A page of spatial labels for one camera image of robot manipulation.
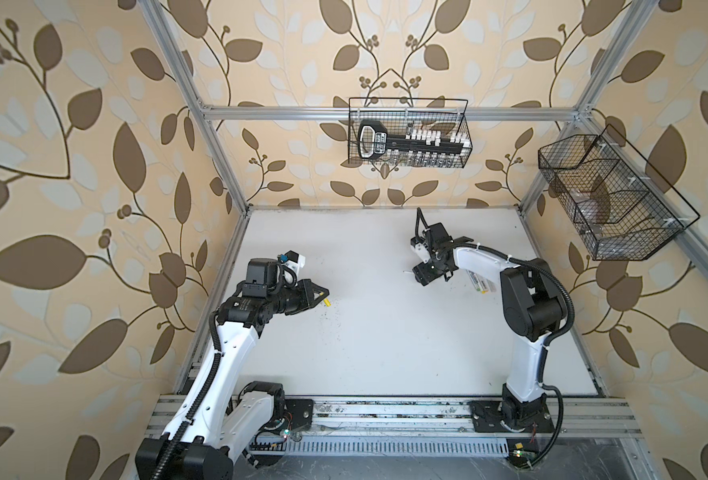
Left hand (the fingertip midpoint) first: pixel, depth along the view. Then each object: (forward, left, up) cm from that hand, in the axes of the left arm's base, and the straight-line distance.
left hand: (328, 291), depth 74 cm
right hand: (+18, -30, -18) cm, 40 cm away
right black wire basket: (+17, -72, +15) cm, 76 cm away
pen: (+19, -23, -19) cm, 35 cm away
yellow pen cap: (-2, 0, -2) cm, 3 cm away
